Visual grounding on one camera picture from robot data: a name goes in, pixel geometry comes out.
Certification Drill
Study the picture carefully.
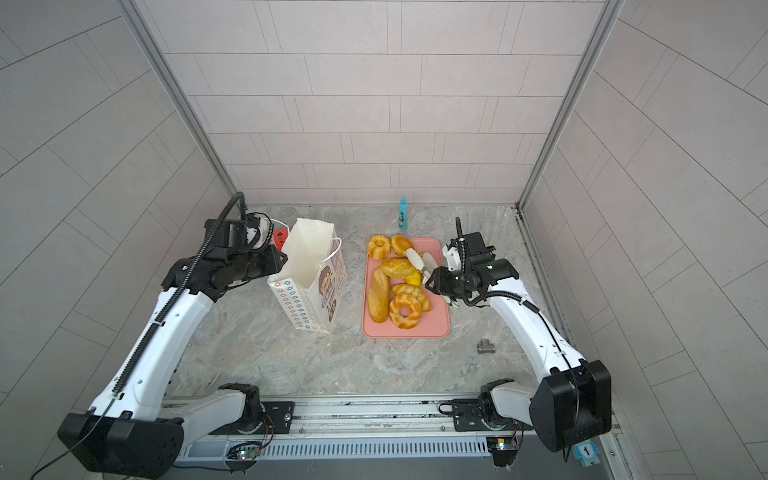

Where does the round fake bread bun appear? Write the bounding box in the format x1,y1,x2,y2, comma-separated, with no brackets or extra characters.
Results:
390,235,415,257

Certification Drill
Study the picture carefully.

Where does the oval glazed fake bread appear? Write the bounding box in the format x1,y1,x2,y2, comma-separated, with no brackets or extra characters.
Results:
380,258,418,279

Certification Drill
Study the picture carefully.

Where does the white printed paper bag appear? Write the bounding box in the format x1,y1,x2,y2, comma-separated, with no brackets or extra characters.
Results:
268,218,347,334

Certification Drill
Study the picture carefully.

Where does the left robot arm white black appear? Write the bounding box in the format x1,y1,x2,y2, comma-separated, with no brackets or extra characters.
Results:
57,245,288,479

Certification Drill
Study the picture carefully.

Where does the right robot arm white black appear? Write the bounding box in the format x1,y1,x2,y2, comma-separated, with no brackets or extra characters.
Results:
406,241,612,452

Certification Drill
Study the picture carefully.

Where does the yellow small fake pastry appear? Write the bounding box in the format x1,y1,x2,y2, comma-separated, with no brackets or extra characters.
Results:
404,271,423,287

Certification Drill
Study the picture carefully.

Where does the braided fake bread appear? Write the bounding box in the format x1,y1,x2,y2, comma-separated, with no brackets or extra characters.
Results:
392,283,432,312

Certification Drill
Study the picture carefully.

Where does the bundt shaped fake bread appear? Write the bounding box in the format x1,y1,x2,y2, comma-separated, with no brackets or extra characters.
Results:
367,235,391,260

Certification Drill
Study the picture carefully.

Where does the long loaf fake bread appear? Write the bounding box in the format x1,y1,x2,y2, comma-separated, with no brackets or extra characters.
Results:
367,267,390,323

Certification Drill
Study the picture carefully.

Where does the red shark plush toy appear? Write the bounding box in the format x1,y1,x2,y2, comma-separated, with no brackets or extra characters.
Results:
273,228,289,251

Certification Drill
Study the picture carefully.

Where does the teal small bottle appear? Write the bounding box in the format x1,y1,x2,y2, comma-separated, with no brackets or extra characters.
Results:
398,195,408,231

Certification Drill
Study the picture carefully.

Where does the pink plastic tray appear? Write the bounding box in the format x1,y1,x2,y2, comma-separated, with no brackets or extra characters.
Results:
362,238,450,339

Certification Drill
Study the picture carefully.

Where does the small grey metal fitting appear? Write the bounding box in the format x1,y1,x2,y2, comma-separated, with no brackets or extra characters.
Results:
477,339,496,354

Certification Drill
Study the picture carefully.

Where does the right circuit board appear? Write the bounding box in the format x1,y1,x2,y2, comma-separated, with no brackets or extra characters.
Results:
486,437,520,469

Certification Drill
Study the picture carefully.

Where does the left green circuit board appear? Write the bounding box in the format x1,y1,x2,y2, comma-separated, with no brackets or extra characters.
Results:
226,441,262,462

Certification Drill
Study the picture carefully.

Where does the blue owl number tag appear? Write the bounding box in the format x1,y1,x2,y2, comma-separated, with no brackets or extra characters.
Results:
571,440,601,468

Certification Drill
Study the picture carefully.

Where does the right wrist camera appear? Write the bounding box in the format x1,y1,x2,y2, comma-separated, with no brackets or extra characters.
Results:
442,232,495,272

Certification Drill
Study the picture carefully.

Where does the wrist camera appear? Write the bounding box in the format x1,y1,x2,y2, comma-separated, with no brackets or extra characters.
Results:
442,232,495,272
205,215,261,256

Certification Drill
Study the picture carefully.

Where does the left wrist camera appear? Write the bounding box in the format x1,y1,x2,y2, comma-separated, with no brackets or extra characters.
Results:
205,215,261,256

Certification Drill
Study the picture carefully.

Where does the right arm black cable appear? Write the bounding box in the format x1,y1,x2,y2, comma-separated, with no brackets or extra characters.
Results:
452,216,586,463

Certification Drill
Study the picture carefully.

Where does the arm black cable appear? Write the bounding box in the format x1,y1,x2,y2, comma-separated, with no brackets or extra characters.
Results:
29,191,274,480
452,216,586,463

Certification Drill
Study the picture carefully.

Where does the ring donut fake bread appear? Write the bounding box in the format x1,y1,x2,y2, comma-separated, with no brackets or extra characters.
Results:
389,293,422,329

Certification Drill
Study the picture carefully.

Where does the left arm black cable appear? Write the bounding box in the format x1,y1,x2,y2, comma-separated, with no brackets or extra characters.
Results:
29,191,274,480

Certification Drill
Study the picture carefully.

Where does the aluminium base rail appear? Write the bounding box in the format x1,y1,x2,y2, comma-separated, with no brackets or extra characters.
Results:
175,394,549,471

